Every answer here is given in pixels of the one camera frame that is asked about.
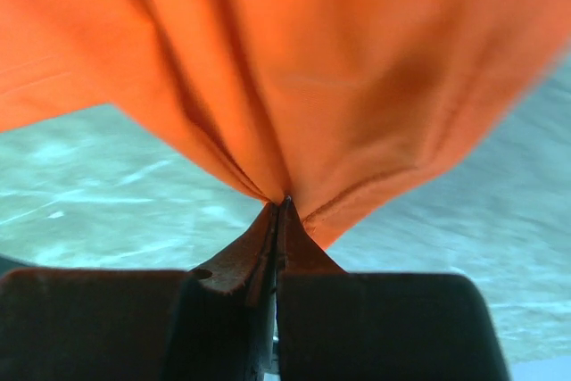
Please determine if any orange t shirt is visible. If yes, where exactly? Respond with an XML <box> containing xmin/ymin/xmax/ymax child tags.
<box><xmin>1</xmin><ymin>0</ymin><xmax>570</xmax><ymax>247</ymax></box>

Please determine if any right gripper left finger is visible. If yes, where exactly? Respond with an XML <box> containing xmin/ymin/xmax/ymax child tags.
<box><xmin>1</xmin><ymin>204</ymin><xmax>277</xmax><ymax>380</ymax></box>

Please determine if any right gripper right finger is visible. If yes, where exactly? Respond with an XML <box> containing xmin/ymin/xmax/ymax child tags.
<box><xmin>277</xmin><ymin>199</ymin><xmax>509</xmax><ymax>381</ymax></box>

